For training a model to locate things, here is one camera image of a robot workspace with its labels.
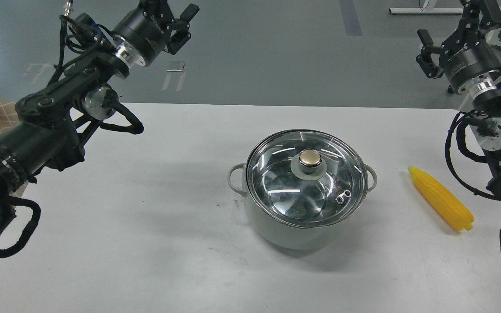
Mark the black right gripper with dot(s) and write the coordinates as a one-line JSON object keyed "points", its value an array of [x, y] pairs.
{"points": [[465, 55]]}

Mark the glass pot lid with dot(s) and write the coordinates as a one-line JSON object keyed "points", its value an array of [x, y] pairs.
{"points": [[307, 178]]}

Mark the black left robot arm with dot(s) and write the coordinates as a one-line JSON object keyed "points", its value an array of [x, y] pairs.
{"points": [[56, 122]]}

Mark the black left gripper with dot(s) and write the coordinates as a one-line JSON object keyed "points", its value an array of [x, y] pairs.
{"points": [[150, 29]]}

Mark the white table leg base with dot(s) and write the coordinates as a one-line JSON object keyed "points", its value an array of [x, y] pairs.
{"points": [[427, 7]]}

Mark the grey green cooking pot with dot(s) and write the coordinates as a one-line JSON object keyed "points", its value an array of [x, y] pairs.
{"points": [[281, 235]]}

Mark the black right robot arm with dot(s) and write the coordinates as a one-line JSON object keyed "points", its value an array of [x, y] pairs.
{"points": [[478, 134]]}

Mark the yellow corn cob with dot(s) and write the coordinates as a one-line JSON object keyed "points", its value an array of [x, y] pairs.
{"points": [[453, 212]]}

